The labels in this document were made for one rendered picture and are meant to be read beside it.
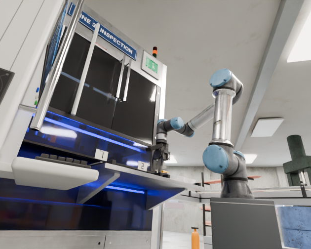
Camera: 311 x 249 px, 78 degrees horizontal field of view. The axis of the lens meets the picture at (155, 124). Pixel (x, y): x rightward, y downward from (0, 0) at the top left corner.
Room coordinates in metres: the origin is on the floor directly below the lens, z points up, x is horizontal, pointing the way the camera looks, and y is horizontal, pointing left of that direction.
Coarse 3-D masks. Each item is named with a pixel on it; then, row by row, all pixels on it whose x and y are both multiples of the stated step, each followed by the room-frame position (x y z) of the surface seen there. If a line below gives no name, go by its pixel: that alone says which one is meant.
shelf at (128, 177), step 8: (96, 168) 0.82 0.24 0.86; (104, 168) 0.80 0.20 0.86; (112, 168) 0.80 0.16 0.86; (120, 168) 0.82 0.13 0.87; (128, 168) 0.85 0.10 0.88; (120, 176) 0.96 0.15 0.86; (128, 176) 0.95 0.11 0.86; (136, 176) 0.93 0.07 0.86; (144, 176) 0.92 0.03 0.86; (152, 176) 0.95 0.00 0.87; (160, 176) 0.99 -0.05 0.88; (120, 184) 1.26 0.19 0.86; (128, 184) 1.23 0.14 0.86; (136, 184) 1.21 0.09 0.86; (144, 184) 1.18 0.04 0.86; (152, 184) 1.16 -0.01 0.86; (160, 184) 1.13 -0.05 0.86; (168, 184) 1.11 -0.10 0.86; (176, 184) 1.09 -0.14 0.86; (184, 184) 1.11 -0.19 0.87; (192, 184) 1.16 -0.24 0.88
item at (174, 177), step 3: (171, 174) 1.08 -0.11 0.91; (174, 174) 1.10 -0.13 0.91; (171, 177) 1.08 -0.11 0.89; (174, 177) 1.10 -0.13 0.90; (177, 177) 1.11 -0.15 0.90; (180, 177) 1.13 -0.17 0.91; (183, 177) 1.15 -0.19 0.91; (180, 180) 1.13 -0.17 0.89; (183, 180) 1.15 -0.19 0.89; (186, 180) 1.17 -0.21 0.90; (189, 180) 1.19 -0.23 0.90; (192, 180) 1.21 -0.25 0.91; (192, 183) 1.20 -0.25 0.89
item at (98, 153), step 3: (96, 150) 1.16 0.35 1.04; (99, 150) 1.18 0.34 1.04; (96, 153) 1.17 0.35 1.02; (99, 153) 1.18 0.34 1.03; (102, 153) 1.19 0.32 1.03; (105, 153) 1.21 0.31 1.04; (96, 156) 1.17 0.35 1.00; (99, 156) 1.18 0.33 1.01; (105, 156) 1.21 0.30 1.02; (99, 159) 1.18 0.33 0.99; (102, 159) 1.20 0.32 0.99; (105, 159) 1.21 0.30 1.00
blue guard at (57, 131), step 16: (48, 112) 0.95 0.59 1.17; (48, 128) 0.97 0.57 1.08; (64, 128) 1.02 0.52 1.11; (80, 128) 1.08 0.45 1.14; (96, 128) 1.14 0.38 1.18; (48, 144) 0.98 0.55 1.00; (64, 144) 1.03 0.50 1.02; (80, 144) 1.09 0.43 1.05; (96, 144) 1.16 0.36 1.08; (112, 144) 1.23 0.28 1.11; (128, 144) 1.32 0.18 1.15; (128, 160) 1.33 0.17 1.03; (144, 160) 1.43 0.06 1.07
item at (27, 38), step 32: (0, 0) 0.35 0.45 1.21; (32, 0) 0.38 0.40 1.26; (64, 0) 0.44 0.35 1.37; (0, 32) 0.37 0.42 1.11; (32, 32) 0.40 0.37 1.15; (0, 64) 0.38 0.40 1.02; (32, 64) 0.42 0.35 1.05; (0, 96) 0.39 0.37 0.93; (32, 96) 0.59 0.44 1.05; (0, 128) 0.41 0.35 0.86; (0, 160) 0.51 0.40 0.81
